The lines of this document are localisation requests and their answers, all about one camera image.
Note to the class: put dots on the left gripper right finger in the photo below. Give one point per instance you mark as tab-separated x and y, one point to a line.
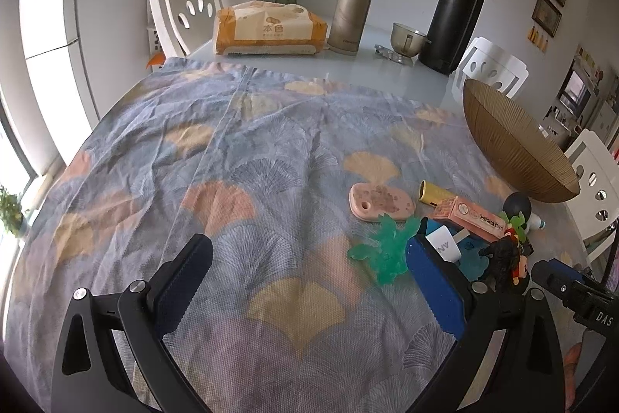
528	372

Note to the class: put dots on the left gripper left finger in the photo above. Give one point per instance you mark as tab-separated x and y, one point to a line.
89	375

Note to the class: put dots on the dark cartoon figurine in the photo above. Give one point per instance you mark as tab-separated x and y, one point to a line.
507	270

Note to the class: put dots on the teal round disc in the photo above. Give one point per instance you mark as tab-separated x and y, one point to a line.
472	265

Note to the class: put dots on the black helmet figurine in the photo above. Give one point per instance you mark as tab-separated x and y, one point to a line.
519	205

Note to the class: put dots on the white power adapter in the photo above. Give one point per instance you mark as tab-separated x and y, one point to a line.
446	244

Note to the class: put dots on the pink rectangular box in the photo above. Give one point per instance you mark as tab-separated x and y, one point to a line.
474	218

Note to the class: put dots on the green translucent leaf toy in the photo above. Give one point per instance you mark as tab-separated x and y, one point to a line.
385	255

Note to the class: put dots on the white chair near right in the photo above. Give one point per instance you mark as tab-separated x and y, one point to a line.
595	208

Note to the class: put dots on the white chair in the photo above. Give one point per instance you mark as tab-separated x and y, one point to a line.
595	208
487	62
183	26

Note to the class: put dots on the brown ribbed glass bowl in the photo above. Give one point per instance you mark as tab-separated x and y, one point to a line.
515	147

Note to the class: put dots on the white chair far right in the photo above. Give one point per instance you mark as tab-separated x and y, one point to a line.
487	62

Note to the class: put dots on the floral patterned tablecloth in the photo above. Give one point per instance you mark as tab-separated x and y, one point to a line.
262	163

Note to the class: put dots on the lower small framed picture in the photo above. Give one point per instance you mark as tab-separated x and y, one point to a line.
547	16

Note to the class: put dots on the tall black thermos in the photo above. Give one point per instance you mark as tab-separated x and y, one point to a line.
449	34

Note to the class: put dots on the white chair far left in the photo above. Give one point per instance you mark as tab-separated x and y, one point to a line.
183	26

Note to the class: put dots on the orange tissue pack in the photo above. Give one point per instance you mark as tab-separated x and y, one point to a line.
266	28

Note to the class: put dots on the champagne gold thermos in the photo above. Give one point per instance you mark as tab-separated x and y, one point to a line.
347	26

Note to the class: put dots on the yellow wall ornaments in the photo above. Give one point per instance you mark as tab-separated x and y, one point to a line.
538	38

